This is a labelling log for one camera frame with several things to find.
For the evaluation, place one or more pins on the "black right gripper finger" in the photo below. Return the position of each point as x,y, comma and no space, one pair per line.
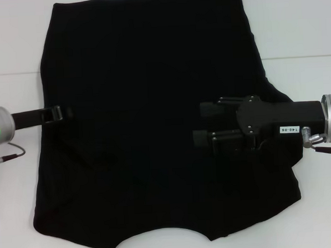
201,138

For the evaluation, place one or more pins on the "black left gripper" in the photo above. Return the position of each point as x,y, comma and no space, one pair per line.
29,118

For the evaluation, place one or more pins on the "black shirt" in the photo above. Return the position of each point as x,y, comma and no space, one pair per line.
151,74

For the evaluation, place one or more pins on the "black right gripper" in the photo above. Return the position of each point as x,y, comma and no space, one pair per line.
292,114

